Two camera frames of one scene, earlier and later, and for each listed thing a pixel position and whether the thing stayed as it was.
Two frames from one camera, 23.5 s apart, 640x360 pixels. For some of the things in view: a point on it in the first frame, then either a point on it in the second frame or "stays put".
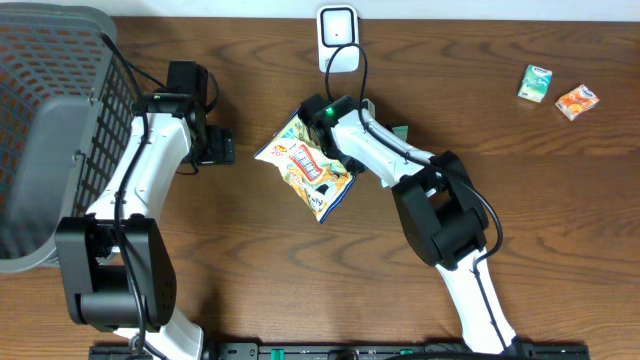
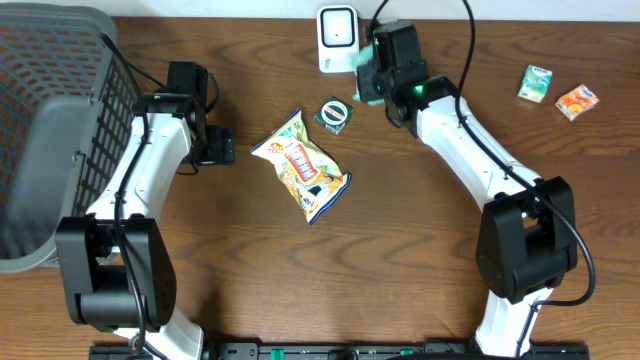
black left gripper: (220, 147) stays put
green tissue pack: (535, 83) stays put
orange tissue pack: (577, 102) stays put
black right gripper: (353, 165) → (364, 87)
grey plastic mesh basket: (66, 99) stays put
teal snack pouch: (401, 132) → (360, 58)
